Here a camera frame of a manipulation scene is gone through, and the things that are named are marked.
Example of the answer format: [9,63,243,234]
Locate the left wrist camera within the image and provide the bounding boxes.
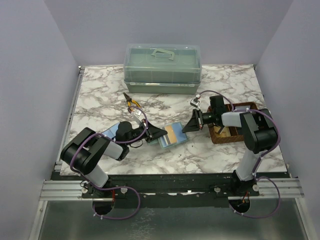
[131,109,145,125]

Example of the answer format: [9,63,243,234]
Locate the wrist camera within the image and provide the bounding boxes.
[190,94,201,110]
[131,109,145,125]

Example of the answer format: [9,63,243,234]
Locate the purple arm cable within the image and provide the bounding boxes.
[197,89,282,219]
[69,104,148,221]

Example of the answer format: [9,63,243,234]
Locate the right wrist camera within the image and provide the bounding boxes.
[190,94,201,110]

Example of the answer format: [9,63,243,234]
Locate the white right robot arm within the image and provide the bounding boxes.
[182,94,281,182]

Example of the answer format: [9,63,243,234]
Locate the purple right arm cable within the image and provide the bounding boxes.
[197,89,282,219]

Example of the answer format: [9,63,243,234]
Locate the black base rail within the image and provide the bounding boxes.
[82,173,259,209]

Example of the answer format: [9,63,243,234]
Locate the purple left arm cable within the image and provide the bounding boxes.
[69,104,148,221]

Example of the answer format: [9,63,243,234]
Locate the gold magnetic stripe card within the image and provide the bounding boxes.
[164,125,178,145]

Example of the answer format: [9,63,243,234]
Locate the light green card holder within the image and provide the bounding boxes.
[148,122,188,149]

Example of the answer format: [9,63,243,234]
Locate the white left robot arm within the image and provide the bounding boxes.
[60,121,168,188]

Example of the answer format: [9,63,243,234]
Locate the brown woven basket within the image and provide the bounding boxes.
[208,101,258,144]

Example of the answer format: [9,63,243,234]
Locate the aluminium frame rail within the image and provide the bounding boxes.
[39,66,85,202]

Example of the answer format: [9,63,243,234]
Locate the green clear-lid storage box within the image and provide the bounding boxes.
[123,44,202,95]

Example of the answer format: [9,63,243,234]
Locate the yellow handled pliers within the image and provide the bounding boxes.
[123,92,141,113]

